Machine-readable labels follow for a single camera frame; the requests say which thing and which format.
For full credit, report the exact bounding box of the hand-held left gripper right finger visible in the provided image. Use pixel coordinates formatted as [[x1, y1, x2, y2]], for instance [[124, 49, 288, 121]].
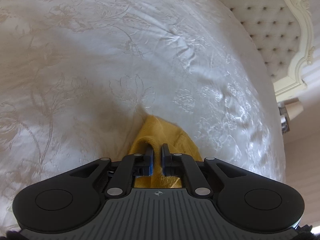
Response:
[[162, 144, 250, 197]]

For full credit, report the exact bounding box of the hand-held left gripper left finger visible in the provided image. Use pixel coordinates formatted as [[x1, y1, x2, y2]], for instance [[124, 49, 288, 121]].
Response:
[[69, 147, 153, 197]]

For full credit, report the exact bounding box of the yellow knitted sweater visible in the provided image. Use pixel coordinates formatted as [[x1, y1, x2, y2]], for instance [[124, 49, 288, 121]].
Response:
[[127, 115, 203, 189]]

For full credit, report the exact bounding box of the white floral bedspread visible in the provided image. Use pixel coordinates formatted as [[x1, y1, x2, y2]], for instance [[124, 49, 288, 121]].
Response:
[[0, 0, 287, 233]]

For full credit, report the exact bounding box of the cream shade table lamp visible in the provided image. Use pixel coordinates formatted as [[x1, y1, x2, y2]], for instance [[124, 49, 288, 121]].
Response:
[[284, 101, 304, 120]]

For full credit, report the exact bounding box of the cream tufted headboard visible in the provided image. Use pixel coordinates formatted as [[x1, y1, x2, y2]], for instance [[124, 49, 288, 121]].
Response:
[[197, 0, 316, 98]]

